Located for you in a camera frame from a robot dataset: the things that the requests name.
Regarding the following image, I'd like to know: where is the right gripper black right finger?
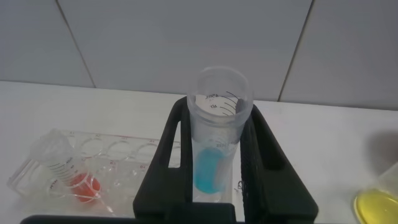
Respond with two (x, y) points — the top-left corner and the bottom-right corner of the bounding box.
(239, 104), (320, 224)

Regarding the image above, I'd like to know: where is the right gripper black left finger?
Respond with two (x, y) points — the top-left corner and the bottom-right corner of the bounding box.
(132, 96), (194, 220)

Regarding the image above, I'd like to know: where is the test tube with blue pigment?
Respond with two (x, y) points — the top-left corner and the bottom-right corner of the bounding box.
(186, 65), (254, 203)

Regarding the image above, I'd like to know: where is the clear plastic test tube rack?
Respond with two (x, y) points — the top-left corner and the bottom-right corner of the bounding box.
(6, 129), (182, 218)

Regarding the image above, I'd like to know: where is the test tube with red pigment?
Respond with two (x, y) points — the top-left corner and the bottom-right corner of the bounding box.
(29, 128), (102, 203)

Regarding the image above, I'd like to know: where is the clear glass beaker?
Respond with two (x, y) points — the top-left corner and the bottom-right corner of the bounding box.
(353, 161), (398, 224)

